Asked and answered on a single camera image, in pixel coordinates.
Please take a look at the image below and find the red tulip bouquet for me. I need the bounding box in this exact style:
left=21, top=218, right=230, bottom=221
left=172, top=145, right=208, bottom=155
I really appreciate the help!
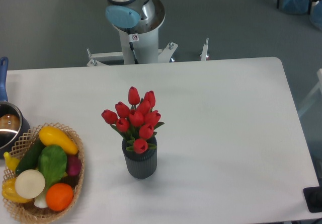
left=101, top=87, right=164, bottom=155

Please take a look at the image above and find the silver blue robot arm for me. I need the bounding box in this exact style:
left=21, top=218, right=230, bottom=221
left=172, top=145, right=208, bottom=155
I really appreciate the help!
left=105, top=0, right=321, bottom=34

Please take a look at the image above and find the dark grey ribbed vase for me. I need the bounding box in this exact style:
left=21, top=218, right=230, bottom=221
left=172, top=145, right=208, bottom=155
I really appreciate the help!
left=122, top=137, right=157, bottom=179

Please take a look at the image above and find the blue plastic bag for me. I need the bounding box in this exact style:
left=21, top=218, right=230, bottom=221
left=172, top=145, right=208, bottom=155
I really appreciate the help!
left=280, top=0, right=322, bottom=31

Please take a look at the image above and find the black device at table edge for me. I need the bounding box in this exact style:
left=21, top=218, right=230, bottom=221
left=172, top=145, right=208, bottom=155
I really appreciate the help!
left=303, top=186, right=321, bottom=213

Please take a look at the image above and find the purple red onion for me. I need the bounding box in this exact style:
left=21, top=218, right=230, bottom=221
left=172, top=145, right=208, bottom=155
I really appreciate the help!
left=66, top=155, right=82, bottom=176

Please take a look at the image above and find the yellow squash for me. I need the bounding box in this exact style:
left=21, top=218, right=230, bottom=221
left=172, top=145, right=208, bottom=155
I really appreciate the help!
left=39, top=126, right=78, bottom=155

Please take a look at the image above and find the green lettuce leaf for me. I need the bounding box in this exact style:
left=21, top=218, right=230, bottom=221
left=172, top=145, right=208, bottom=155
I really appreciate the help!
left=38, top=144, right=67, bottom=191

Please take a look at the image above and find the woven wicker basket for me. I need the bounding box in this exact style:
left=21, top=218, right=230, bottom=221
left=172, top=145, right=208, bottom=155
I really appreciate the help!
left=3, top=123, right=85, bottom=223

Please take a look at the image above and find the orange fruit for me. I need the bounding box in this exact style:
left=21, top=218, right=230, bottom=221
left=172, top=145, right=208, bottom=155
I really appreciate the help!
left=45, top=183, right=73, bottom=211

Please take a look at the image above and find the dark green cucumber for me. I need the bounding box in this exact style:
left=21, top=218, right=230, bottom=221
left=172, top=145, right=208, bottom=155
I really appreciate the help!
left=15, top=139, right=45, bottom=176

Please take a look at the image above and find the white round onion slice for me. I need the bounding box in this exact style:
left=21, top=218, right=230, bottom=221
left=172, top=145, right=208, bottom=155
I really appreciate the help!
left=15, top=169, right=45, bottom=199

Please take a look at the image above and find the yellow bell pepper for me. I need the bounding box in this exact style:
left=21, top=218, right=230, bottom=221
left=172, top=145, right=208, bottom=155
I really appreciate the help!
left=2, top=178, right=32, bottom=203

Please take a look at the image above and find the white frame at right edge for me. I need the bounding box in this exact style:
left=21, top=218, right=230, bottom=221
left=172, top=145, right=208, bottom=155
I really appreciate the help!
left=297, top=68, right=321, bottom=118

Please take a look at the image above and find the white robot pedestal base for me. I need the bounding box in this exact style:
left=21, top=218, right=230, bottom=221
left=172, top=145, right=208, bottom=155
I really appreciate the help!
left=86, top=29, right=210, bottom=67

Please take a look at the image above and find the black cable on pedestal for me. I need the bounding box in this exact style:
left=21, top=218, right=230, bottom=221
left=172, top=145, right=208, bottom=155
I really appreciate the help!
left=127, top=27, right=139, bottom=65

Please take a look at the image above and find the blue handled saucepan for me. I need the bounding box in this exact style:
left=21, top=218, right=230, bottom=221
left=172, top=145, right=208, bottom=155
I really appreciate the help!
left=1, top=57, right=30, bottom=159

